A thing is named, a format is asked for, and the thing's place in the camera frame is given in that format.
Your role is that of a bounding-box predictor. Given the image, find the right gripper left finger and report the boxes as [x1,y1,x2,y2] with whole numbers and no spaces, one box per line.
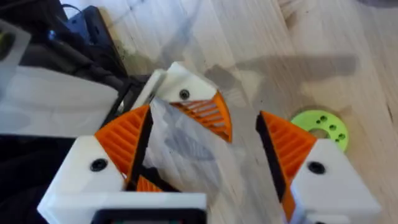
[45,104,154,194]

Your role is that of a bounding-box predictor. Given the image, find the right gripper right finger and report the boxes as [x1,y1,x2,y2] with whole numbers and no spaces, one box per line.
[256,110,382,224]

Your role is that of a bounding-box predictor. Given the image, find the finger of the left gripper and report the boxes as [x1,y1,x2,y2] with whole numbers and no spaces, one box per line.
[132,61,233,144]
[142,96,226,194]

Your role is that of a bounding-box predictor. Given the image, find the green disc with holes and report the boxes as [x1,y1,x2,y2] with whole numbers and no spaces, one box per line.
[290,109,349,153]

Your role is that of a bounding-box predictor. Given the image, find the black box with blue part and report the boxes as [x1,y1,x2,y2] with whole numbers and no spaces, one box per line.
[63,5,109,47]

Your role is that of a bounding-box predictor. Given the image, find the black cable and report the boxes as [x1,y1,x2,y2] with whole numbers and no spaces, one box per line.
[18,29,129,90]

